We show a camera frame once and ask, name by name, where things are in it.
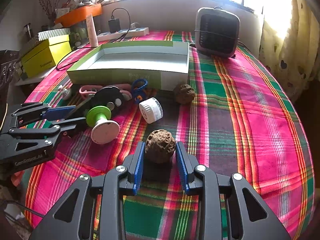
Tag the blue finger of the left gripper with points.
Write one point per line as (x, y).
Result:
(70, 127)
(57, 113)

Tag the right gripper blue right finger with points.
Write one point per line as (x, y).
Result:
(186, 164)

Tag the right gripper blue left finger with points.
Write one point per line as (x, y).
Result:
(130, 182)

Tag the green white spool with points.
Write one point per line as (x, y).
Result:
(104, 130)

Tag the brown walnut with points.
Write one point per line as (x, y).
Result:
(160, 146)
(184, 94)

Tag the black disc with white pads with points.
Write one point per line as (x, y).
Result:
(110, 97)

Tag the white round jar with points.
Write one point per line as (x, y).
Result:
(151, 110)

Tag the yellow box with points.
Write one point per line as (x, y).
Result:
(45, 55)

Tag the plaid bed cover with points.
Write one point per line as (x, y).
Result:
(240, 121)

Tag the striped box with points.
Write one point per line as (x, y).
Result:
(44, 35)

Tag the pink cosmetic tube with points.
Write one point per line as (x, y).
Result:
(92, 35)

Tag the orange box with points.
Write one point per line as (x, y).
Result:
(79, 14)

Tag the green white shallow box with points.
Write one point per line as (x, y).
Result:
(164, 64)

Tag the dried twig bouquet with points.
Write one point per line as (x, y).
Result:
(48, 0)

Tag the white power strip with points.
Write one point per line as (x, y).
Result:
(131, 33)

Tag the grey portable fan heater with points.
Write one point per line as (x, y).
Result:
(216, 31)

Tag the cream heart curtain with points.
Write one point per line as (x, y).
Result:
(289, 46)

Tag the black charger with cable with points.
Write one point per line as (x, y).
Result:
(114, 25)

